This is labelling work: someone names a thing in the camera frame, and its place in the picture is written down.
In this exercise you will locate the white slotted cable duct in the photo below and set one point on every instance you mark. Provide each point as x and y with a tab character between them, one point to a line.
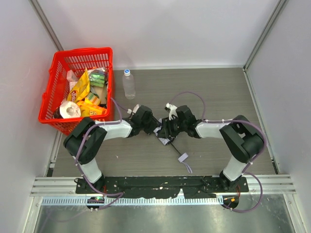
90	201

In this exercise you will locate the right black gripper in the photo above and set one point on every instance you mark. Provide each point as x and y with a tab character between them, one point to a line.
167	127

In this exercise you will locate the clear plastic water bottle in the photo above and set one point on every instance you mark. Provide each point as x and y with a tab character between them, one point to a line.
128	82

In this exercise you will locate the lavender folding umbrella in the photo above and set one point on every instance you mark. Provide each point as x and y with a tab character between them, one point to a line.
169	141

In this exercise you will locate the red plastic basket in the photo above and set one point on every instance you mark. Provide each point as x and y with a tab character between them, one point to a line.
58	87

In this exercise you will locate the green sponge pack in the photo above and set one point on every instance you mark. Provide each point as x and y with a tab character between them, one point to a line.
97	77

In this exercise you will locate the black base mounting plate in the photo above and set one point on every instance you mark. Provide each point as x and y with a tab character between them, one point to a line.
165	187

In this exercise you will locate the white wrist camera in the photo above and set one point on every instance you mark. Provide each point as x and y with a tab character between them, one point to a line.
134	110
171	109

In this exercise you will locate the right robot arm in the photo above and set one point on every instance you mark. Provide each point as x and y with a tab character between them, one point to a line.
244	140

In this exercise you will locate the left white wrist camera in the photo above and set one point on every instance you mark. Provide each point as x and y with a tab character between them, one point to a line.
134	110

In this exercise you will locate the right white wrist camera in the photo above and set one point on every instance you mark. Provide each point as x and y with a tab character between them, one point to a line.
171	109

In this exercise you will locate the white tape roll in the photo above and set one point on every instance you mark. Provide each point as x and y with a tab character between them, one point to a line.
69	109

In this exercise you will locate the yellow chips bag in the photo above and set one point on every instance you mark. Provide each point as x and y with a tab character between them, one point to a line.
81	89

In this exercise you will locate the white small box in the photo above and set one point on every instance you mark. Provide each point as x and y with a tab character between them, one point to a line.
72	79

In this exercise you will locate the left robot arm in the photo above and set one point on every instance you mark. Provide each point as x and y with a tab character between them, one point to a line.
84	141

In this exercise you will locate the aluminium rail frame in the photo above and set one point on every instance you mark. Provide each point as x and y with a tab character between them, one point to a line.
65	186

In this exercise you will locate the orange snack package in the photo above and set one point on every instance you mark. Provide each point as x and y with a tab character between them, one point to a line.
90	109

